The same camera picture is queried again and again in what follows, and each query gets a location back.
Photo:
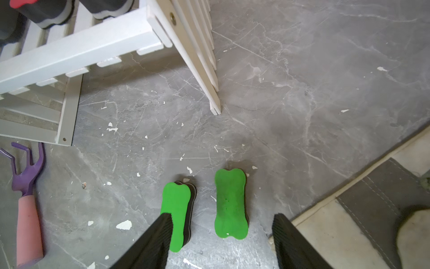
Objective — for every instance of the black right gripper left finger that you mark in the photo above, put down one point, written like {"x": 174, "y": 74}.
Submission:
{"x": 151, "y": 250}

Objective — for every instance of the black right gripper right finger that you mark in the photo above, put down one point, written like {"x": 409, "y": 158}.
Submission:
{"x": 293, "y": 251}

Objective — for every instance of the green whiteboard eraser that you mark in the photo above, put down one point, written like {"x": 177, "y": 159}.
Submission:
{"x": 231, "y": 219}
{"x": 178, "y": 200}

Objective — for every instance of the white wooden slatted shelf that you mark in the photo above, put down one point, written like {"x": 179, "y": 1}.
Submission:
{"x": 42, "y": 69}

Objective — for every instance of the grey white oven mitt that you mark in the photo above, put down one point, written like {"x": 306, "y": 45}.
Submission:
{"x": 380, "y": 220}

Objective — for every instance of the purple pink garden fork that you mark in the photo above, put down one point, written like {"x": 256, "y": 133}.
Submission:
{"x": 29, "y": 243}

